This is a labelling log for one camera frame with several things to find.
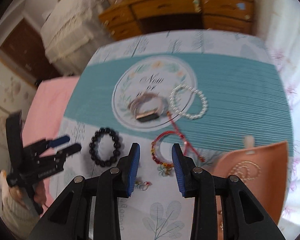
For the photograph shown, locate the peach jewelry box tray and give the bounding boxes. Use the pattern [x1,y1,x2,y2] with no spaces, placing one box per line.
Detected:
[210,140,289,240]

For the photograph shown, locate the hand holding other gripper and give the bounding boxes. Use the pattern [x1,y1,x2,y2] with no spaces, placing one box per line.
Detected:
[0,170,47,219]

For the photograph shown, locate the pink bed sheet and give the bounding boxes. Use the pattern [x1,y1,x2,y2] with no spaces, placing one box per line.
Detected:
[21,75,81,216]

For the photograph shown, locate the small colourful earring charm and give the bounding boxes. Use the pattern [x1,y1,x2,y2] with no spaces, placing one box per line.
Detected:
[134,180,152,191]

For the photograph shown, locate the silver bangles with black clasp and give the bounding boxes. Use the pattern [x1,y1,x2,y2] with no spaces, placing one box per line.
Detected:
[127,92,168,123]

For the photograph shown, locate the dark brown wooden door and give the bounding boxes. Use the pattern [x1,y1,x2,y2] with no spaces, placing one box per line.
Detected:
[0,19,61,81]

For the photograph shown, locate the white lace covered cabinet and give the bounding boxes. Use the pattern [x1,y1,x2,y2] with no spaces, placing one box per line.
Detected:
[40,0,113,75]

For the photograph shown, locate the teal white floral mat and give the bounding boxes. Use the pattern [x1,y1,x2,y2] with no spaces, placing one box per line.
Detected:
[50,31,293,239]

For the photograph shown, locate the wooden desk with drawers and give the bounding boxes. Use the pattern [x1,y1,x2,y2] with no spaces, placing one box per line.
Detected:
[98,0,254,41]

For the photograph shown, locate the black bead bracelet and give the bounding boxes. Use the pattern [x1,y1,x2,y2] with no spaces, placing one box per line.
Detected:
[89,127,122,168]

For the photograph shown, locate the red string bead bracelet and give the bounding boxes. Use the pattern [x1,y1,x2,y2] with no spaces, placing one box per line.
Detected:
[150,111,206,177]

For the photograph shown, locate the white pearl bracelet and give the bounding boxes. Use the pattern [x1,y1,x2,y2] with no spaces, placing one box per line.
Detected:
[169,83,208,120]

